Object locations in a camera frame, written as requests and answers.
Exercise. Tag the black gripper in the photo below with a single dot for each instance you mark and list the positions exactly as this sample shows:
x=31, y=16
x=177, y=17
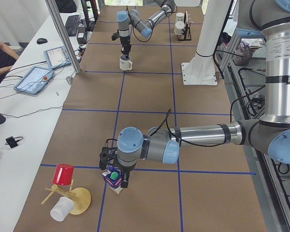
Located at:
x=125, y=41
x=124, y=171

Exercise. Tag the milk carton green cap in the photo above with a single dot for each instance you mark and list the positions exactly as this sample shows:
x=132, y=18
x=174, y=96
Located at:
x=112, y=178

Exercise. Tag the white ribbed HOME mug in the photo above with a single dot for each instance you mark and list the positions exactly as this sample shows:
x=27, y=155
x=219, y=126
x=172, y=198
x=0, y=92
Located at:
x=125, y=63

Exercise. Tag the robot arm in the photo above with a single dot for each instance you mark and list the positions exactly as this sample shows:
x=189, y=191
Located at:
x=128, y=18
x=270, y=134

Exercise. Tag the wooden cup tree stand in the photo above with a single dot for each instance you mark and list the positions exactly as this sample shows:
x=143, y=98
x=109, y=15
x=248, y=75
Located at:
x=80, y=196

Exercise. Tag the red plastic cup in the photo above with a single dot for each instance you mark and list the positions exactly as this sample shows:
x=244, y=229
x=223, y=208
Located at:
x=63, y=174

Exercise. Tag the white plastic cup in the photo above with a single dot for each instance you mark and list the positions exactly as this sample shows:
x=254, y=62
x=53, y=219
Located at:
x=62, y=208

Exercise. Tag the black power box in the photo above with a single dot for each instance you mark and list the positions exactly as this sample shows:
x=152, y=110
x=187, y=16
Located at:
x=81, y=35

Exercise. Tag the black keyboard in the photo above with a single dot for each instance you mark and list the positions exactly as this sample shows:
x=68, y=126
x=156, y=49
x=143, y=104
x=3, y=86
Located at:
x=71, y=24

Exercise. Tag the white HOME mug on rack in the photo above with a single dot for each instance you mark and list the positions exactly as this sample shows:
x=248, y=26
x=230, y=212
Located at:
x=179, y=16

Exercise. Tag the teach pendant far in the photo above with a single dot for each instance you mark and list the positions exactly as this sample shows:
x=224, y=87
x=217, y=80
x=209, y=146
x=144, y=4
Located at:
x=57, y=57

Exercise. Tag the teach pendant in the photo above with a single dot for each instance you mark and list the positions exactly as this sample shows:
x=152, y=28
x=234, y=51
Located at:
x=34, y=81
x=57, y=57

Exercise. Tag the black computer mouse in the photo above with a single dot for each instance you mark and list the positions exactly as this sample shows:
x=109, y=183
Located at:
x=41, y=41

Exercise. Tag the teach pendant near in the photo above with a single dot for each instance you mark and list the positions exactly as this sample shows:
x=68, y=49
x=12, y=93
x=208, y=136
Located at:
x=34, y=81

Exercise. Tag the small black adapter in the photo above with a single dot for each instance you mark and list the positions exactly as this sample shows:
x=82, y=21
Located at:
x=13, y=141

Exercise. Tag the black wire mug rack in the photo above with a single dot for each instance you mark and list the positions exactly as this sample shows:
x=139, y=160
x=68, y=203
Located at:
x=186, y=35

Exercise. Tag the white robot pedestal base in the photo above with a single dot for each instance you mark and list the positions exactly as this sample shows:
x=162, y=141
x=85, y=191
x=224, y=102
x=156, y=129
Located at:
x=201, y=69

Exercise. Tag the aluminium frame post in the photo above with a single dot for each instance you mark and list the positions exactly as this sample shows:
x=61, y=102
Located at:
x=54, y=12

